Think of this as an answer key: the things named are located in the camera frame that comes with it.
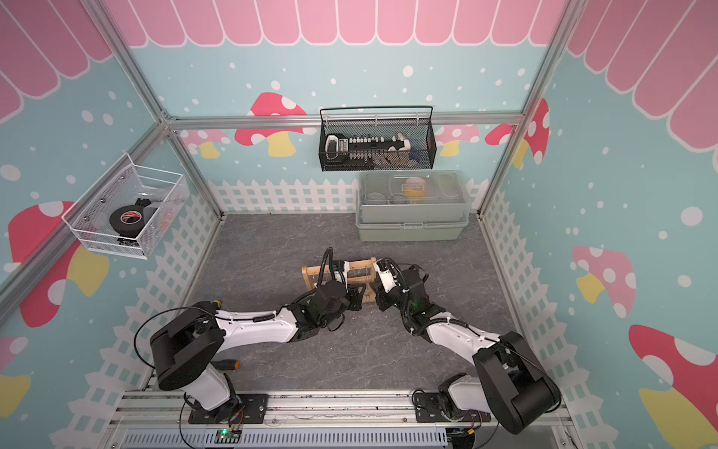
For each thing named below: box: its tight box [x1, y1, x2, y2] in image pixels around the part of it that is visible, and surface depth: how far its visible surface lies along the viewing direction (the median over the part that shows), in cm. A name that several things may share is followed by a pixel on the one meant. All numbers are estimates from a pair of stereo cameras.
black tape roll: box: [109, 204, 145, 239], surface depth 71 cm
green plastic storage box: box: [355, 170, 472, 243], surface depth 105 cm
